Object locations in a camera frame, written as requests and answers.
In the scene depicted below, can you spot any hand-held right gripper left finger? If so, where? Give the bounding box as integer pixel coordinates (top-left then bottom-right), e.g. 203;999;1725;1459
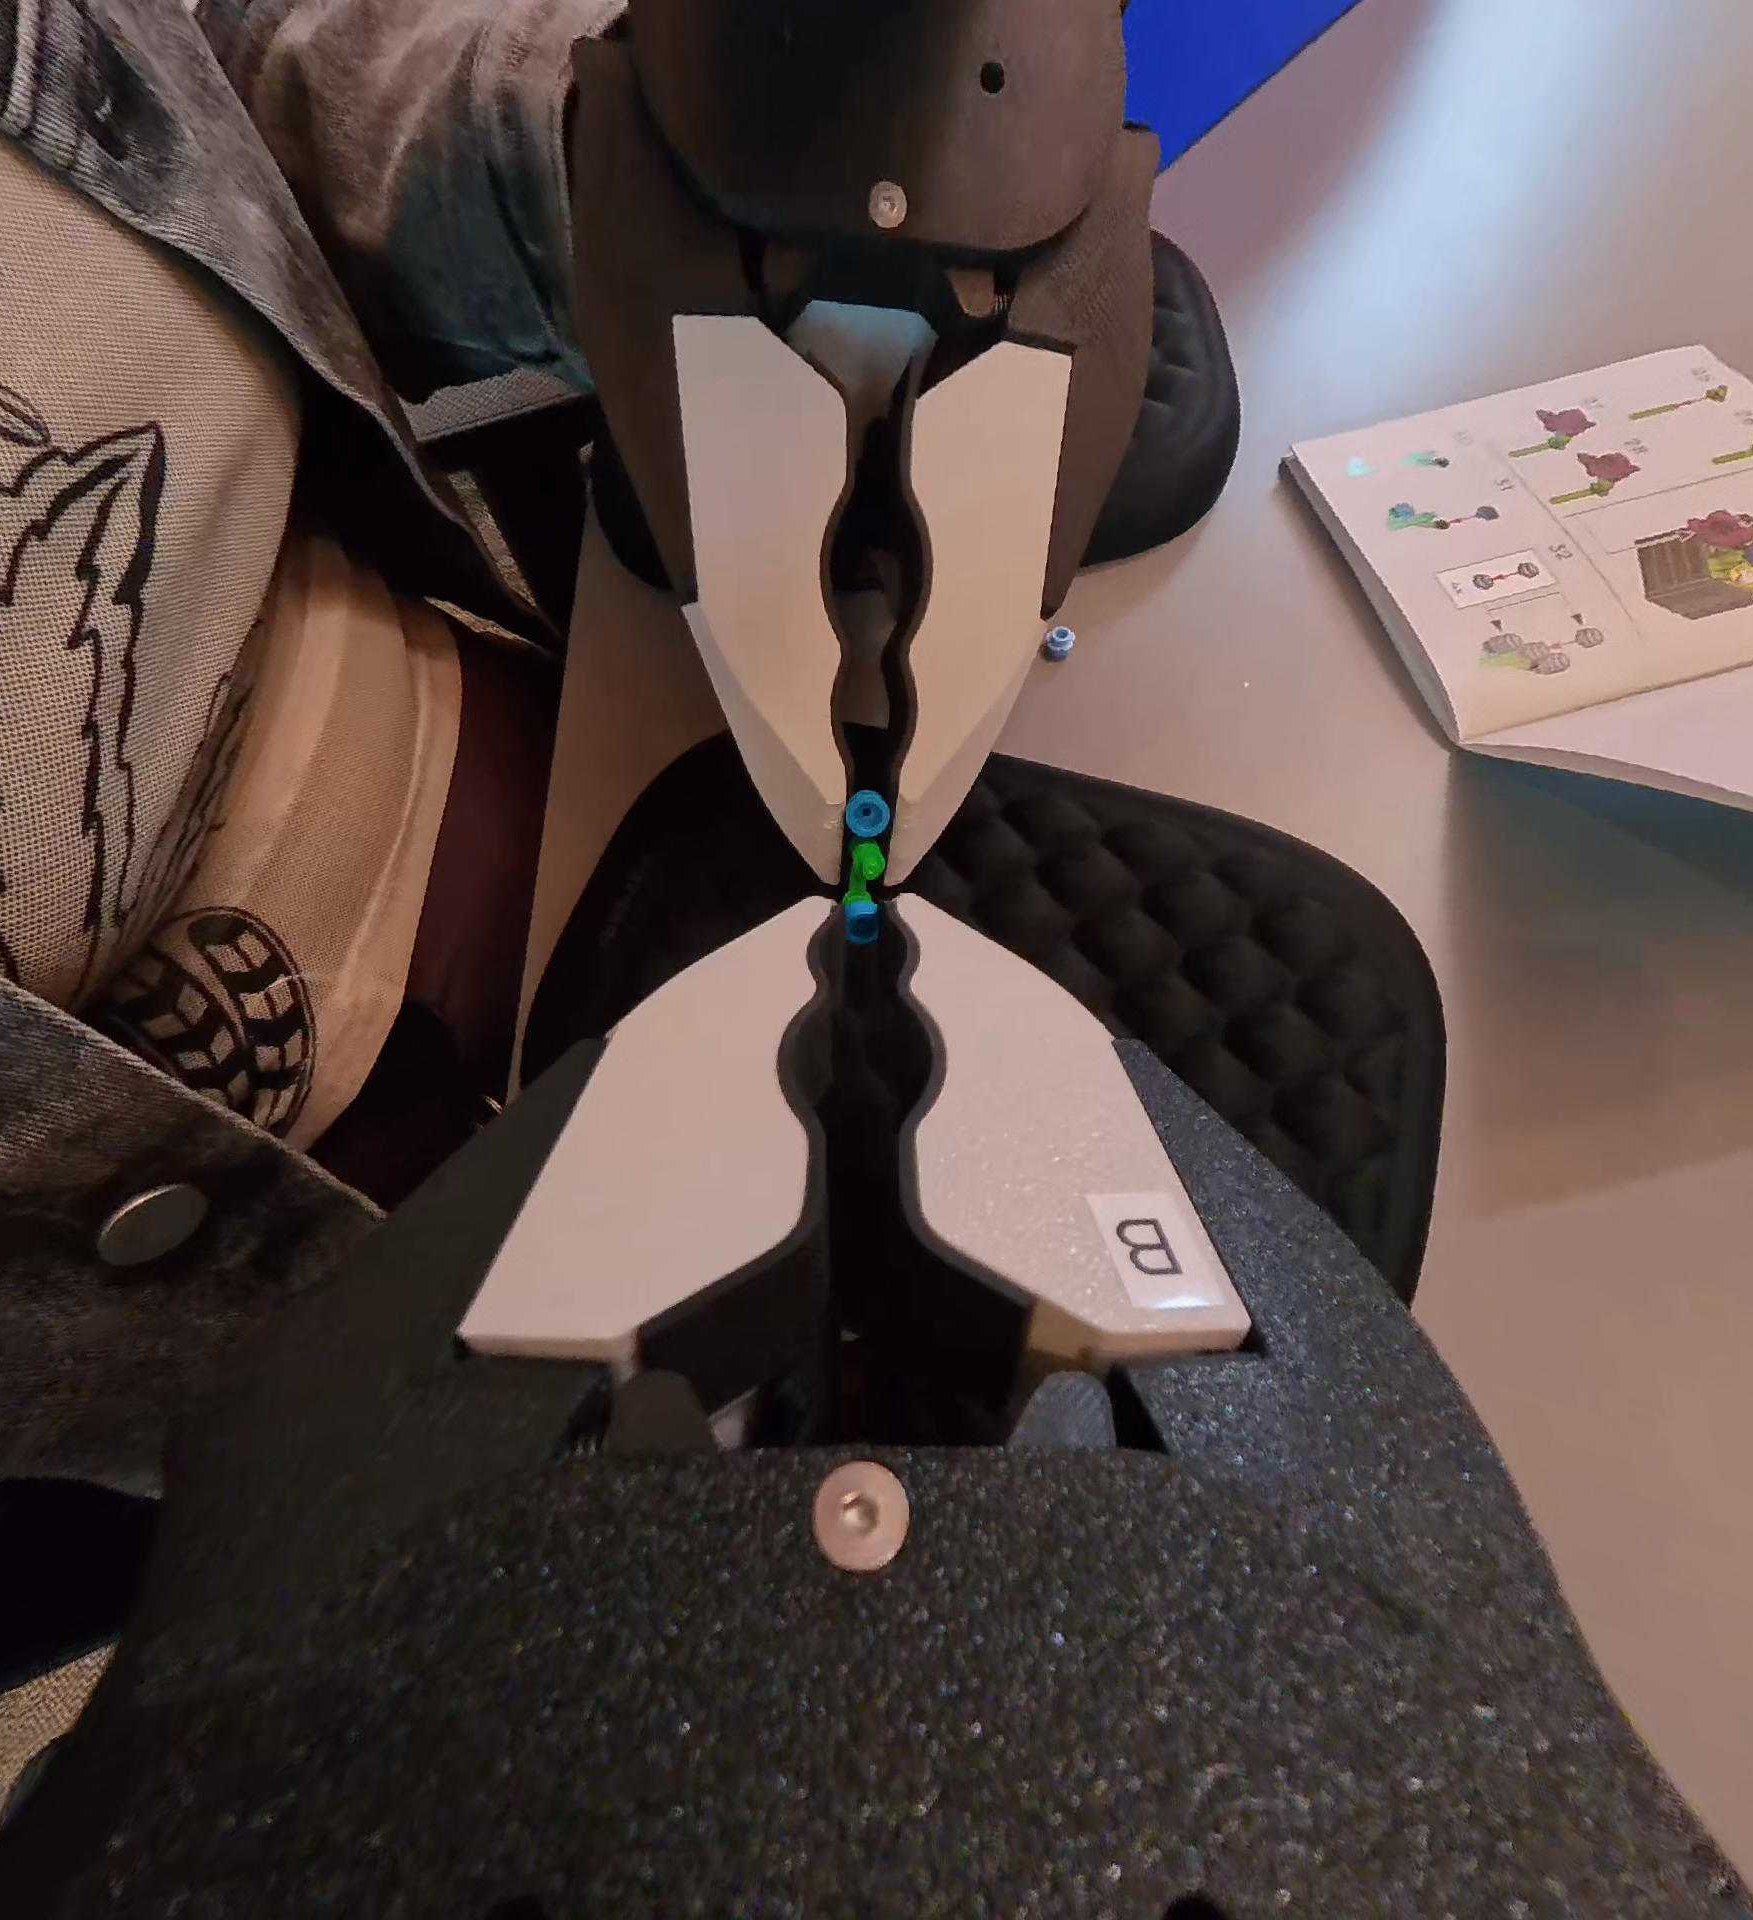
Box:
458;893;850;1377

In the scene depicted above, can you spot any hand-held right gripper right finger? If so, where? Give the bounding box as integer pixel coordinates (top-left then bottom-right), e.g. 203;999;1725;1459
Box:
885;897;1255;1412

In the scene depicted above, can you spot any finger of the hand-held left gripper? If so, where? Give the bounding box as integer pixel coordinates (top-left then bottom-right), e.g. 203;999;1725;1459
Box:
669;311;879;888
878;348;1076;888

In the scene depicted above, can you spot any person's left forearm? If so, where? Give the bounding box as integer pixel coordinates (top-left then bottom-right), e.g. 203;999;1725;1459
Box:
237;0;610;399

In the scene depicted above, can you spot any lego instruction booklet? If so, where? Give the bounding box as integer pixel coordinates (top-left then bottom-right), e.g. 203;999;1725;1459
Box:
1281;345;1753;839

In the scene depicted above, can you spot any black padded wrist rest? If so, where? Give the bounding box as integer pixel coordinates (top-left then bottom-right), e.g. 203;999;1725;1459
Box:
1080;233;1247;570
576;742;1450;1311

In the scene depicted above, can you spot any large blue plastic bin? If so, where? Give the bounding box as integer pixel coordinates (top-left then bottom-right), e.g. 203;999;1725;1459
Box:
1119;0;1370;168

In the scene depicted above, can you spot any floral print shirt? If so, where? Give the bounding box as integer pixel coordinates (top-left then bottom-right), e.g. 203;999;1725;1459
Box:
0;91;470;1165

